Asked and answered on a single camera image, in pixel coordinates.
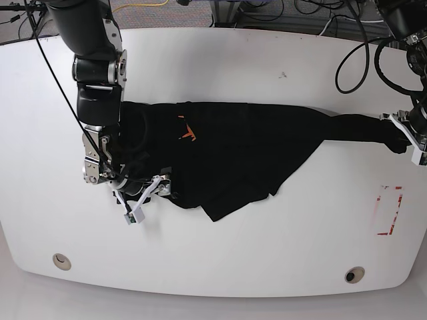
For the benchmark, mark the red tape rectangle marking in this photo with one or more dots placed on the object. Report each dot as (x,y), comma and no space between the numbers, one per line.
(387,208)

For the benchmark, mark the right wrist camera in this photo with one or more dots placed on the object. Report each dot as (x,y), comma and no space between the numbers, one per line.
(135,216)

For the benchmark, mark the left table cable grommet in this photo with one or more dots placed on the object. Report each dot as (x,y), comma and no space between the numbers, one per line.
(61,262)

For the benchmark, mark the black T-shirt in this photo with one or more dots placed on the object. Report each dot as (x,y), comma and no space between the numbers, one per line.
(224,156)

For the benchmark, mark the aluminium frame post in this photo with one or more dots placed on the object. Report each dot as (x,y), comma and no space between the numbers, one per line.
(224,13)

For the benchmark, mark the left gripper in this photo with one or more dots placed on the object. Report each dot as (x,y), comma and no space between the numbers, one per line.
(401,120)

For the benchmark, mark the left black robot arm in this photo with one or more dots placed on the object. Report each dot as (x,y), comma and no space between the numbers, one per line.
(406,21)

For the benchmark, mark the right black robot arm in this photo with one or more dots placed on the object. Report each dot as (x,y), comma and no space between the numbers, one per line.
(96,93)

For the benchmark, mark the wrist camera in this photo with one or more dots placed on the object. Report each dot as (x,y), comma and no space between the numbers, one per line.
(135,216)
(419,157)

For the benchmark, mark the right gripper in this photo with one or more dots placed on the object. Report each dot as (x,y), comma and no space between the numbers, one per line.
(131,194)

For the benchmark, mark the table cable grommet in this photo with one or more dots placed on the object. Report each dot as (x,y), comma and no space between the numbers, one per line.
(61,262)
(354,275)

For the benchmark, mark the black tripod stand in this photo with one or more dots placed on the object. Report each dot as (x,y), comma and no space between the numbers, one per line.
(17,18)

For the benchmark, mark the right table cable grommet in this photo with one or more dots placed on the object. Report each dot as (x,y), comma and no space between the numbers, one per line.
(354,275)

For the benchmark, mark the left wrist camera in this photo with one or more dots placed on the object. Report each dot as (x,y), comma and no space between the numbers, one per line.
(419,157)

